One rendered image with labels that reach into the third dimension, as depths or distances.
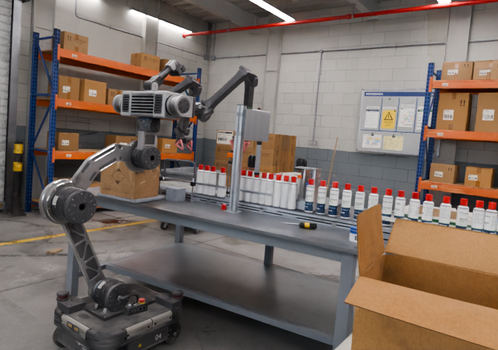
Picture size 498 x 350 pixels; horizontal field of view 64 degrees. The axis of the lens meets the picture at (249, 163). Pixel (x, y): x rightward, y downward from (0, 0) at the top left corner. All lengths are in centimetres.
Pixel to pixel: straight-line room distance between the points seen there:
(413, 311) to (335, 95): 661
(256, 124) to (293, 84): 528
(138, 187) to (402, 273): 188
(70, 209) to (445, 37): 596
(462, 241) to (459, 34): 581
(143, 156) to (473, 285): 183
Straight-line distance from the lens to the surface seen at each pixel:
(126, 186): 269
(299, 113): 758
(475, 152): 665
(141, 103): 248
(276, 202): 253
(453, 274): 117
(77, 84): 618
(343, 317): 208
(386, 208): 232
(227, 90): 245
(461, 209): 228
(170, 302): 258
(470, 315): 85
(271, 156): 611
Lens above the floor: 130
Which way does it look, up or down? 4 degrees down
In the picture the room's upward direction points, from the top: 5 degrees clockwise
